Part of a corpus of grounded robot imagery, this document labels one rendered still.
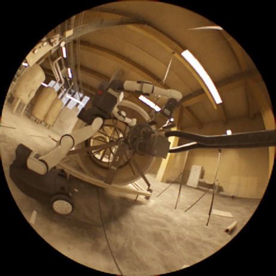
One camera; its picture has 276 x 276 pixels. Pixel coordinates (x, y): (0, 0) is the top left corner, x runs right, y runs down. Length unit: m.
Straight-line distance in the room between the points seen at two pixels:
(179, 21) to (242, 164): 9.77
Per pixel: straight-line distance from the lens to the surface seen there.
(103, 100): 0.90
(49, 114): 7.24
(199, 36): 6.20
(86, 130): 0.83
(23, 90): 4.66
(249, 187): 8.53
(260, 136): 0.38
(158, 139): 0.53
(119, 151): 1.35
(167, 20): 6.17
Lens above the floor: 0.69
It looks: 15 degrees up
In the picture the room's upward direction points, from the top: 22 degrees clockwise
